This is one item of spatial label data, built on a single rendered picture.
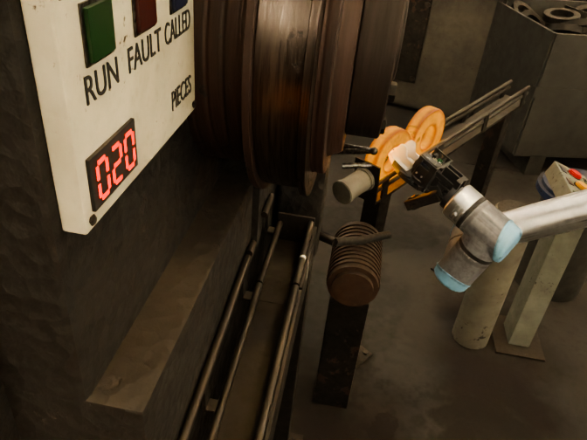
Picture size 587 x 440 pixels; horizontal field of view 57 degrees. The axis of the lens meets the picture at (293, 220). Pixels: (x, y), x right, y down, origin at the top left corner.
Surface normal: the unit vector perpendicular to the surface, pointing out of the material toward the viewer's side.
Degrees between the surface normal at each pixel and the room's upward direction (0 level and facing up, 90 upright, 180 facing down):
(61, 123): 90
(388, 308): 0
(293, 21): 75
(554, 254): 90
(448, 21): 90
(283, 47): 82
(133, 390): 0
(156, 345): 0
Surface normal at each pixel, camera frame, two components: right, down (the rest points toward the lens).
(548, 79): 0.10, 0.56
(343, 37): 0.31, 0.38
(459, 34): -0.40, 0.48
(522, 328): -0.16, 0.54
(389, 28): -0.13, 0.28
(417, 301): 0.08, -0.83
